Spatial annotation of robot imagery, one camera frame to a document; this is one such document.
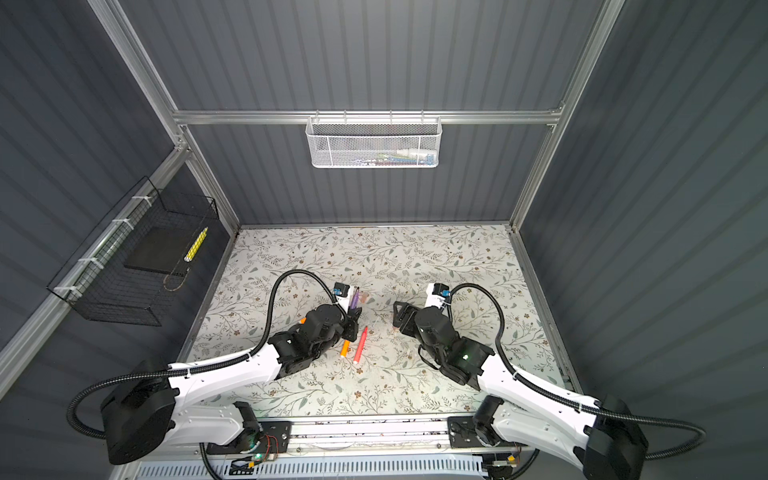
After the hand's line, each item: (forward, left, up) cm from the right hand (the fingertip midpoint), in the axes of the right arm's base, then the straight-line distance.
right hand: (403, 310), depth 77 cm
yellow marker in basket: (+13, +54, +12) cm, 57 cm away
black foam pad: (+10, +61, +14) cm, 63 cm away
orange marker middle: (-3, +17, -16) cm, 24 cm away
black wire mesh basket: (-1, +66, +18) cm, 69 cm away
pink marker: (-2, +13, -16) cm, 21 cm away
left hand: (+2, +12, -3) cm, 12 cm away
